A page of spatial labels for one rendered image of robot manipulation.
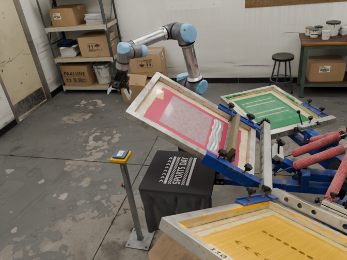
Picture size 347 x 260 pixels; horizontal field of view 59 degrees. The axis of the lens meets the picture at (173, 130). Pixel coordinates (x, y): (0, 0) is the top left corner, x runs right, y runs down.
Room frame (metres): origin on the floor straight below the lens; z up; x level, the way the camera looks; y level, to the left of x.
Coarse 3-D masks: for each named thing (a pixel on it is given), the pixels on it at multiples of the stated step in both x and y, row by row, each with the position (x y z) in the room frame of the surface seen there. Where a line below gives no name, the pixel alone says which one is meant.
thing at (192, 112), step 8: (168, 96) 1.82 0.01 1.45; (176, 96) 1.86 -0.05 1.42; (168, 104) 1.73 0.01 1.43; (176, 104) 1.77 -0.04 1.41; (184, 104) 1.80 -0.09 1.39; (192, 104) 1.84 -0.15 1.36; (176, 112) 1.68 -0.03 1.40; (184, 112) 1.71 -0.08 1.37; (192, 112) 1.74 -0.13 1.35; (200, 112) 1.78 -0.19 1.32; (208, 112) 1.82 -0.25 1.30; (192, 120) 1.66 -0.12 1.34; (200, 120) 1.69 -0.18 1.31; (208, 120) 1.73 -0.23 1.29; (208, 128) 1.64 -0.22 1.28; (224, 128) 1.71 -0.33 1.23; (224, 136) 1.62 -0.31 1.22; (240, 136) 1.69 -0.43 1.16
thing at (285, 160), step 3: (273, 159) 1.47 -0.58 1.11; (285, 159) 1.48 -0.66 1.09; (288, 159) 1.49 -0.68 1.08; (273, 162) 1.47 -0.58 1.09; (282, 162) 1.45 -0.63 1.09; (285, 162) 1.45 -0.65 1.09; (288, 162) 1.46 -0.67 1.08; (291, 162) 1.47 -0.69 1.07; (285, 165) 1.45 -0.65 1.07; (288, 165) 1.44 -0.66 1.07; (291, 165) 1.45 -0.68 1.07; (282, 168) 1.45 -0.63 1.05; (285, 168) 1.45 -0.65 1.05; (291, 168) 1.44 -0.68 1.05; (288, 171) 1.44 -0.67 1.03; (291, 171) 1.44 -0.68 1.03
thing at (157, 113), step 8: (152, 104) 1.67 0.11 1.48; (160, 104) 1.70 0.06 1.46; (152, 112) 1.59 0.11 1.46; (160, 112) 1.62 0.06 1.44; (168, 112) 1.65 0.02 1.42; (152, 120) 1.52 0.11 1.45; (160, 120) 1.54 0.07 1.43; (168, 120) 1.57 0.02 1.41; (176, 120) 1.60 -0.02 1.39; (184, 120) 1.63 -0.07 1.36; (168, 128) 1.50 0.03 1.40; (176, 128) 1.52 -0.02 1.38; (184, 128) 1.55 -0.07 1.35; (192, 128) 1.58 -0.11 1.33; (200, 128) 1.61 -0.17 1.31; (184, 136) 1.48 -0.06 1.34; (192, 136) 1.50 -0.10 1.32; (200, 136) 1.53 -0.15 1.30; (208, 136) 1.56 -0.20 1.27; (200, 144) 1.46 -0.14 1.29; (224, 144) 1.54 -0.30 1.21
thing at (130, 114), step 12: (156, 72) 2.00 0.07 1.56; (168, 84) 1.95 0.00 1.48; (144, 96) 1.65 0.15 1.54; (192, 96) 1.90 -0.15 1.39; (132, 108) 1.50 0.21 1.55; (216, 108) 1.85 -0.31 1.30; (132, 120) 1.45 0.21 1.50; (144, 120) 1.44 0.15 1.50; (156, 132) 1.41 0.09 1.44; (168, 132) 1.41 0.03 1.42; (252, 132) 1.73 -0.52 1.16; (180, 144) 1.37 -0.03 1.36; (192, 144) 1.38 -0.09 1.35; (252, 144) 1.59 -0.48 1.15; (252, 156) 1.47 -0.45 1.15
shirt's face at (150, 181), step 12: (156, 156) 1.88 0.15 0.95; (168, 156) 1.86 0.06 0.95; (180, 156) 1.84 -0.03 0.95; (192, 156) 1.82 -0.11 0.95; (156, 168) 1.73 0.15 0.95; (204, 168) 1.67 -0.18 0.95; (144, 180) 1.62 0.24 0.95; (156, 180) 1.60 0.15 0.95; (192, 180) 1.56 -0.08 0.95; (204, 180) 1.54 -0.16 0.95; (192, 192) 1.44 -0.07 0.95; (204, 192) 1.43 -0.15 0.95
